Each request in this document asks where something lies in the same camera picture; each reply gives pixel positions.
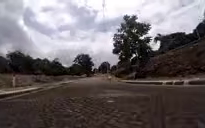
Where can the row of distant trees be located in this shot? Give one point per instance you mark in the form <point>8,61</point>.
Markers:
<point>40,66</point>

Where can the tall dark tree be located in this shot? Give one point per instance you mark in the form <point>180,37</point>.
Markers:
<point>131,43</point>

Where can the dry earth and grass bank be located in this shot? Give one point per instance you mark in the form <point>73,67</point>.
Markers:
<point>40,79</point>

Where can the earth slope with scrub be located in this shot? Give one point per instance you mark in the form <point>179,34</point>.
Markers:
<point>183,61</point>

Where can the trees on slope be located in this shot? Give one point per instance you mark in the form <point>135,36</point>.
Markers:
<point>176,40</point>

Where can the pale concrete kerb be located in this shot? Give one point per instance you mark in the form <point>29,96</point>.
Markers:
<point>156,81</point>
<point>13,91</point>

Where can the short pale post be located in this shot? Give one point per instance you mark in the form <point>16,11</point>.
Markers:
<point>13,81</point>

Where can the dark cobblestone road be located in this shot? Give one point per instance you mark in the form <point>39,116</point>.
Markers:
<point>100,106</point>

